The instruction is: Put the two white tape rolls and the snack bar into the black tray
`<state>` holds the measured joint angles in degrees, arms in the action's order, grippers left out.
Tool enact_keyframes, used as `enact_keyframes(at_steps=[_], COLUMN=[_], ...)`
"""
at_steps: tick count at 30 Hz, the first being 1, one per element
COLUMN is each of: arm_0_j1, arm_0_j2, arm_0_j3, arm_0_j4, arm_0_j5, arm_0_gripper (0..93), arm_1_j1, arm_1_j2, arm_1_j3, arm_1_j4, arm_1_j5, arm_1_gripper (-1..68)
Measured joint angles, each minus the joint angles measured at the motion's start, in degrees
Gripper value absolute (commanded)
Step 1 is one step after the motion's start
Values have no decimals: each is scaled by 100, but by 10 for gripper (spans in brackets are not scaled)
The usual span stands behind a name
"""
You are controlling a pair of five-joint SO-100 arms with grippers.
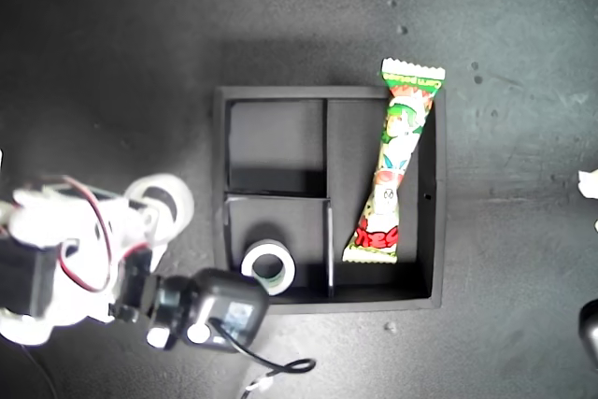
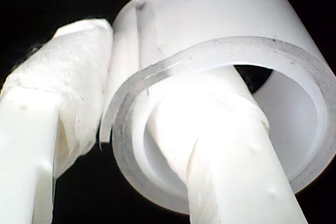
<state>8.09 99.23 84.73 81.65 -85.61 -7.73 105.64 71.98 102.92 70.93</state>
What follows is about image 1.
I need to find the green printed snack bar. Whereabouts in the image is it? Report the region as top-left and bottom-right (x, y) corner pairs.
(341, 57), (447, 265)

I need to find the black tray with wells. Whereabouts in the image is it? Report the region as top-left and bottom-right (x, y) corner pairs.
(212, 85), (449, 315)

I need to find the red servo wire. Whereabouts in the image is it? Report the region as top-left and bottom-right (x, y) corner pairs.
(58, 176), (114, 293)

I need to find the black camera box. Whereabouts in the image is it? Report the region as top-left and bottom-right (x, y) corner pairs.
(148, 267), (271, 354)
(577, 298), (598, 372)

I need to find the black camera cable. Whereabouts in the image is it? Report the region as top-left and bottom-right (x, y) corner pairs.
(207, 317), (318, 376)

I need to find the small white cable tag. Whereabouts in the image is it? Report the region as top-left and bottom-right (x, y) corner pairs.
(242, 372), (276, 393)

